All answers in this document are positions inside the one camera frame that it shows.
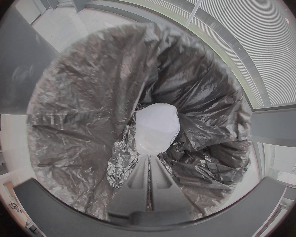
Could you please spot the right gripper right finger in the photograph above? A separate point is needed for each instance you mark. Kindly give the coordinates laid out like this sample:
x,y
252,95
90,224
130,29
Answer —
x,y
162,196

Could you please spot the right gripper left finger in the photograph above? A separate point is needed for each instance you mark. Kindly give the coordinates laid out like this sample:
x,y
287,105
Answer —
x,y
134,196

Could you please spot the black plastic bag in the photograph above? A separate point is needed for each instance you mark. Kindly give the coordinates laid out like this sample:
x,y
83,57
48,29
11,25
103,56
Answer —
x,y
76,95

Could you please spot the crumpled black plastic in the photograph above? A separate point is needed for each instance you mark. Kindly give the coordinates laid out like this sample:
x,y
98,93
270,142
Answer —
x,y
120,167

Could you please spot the white printed wrapper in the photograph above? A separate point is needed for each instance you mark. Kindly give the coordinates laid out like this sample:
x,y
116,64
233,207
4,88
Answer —
x,y
157,127

